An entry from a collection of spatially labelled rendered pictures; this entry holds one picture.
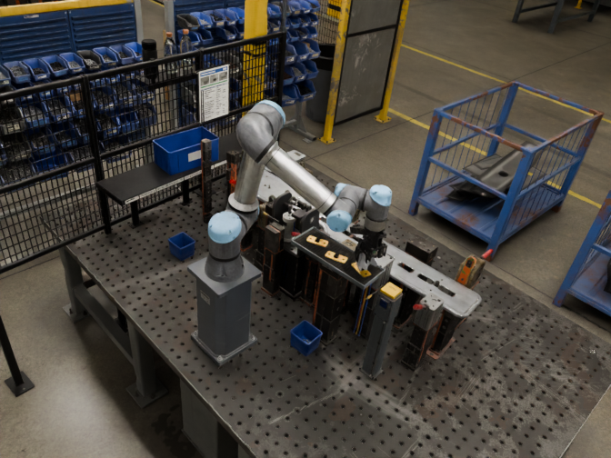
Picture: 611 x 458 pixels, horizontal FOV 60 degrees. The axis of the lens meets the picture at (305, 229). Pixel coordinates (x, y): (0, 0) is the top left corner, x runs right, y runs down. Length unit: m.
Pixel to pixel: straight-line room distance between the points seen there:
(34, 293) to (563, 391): 3.02
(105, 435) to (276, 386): 1.09
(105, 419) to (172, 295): 0.80
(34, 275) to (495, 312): 2.85
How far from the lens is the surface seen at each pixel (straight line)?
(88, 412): 3.07
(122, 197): 2.63
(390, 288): 1.98
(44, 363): 3.34
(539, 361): 2.63
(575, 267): 3.93
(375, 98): 5.92
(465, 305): 2.26
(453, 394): 2.33
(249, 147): 1.68
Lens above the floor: 2.45
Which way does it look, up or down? 36 degrees down
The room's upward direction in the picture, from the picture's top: 7 degrees clockwise
